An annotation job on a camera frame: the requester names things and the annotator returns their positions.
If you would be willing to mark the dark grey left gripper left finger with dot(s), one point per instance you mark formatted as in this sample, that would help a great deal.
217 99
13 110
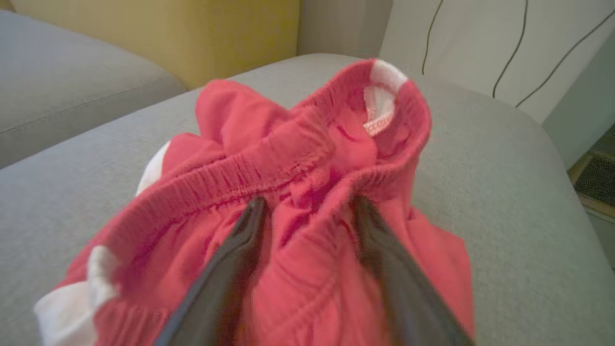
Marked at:
226 269

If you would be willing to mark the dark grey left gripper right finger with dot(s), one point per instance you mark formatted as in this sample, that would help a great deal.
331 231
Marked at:
403 288

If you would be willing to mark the red shorts with white trim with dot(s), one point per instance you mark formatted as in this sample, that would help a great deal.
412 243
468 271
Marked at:
307 158

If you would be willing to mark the large grey sofa seat cushion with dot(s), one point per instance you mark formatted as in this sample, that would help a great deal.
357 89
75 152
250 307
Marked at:
504 192

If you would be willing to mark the dark woven mat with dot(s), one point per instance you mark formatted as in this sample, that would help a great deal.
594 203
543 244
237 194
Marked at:
598 178

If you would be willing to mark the yellow sofa cushion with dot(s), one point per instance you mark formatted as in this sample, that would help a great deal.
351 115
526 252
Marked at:
192 33

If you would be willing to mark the small grey sofa cushion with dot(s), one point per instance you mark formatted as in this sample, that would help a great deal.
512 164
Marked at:
57 86

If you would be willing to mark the white pillow with black lines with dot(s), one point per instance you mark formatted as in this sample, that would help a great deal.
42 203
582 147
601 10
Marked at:
471 43

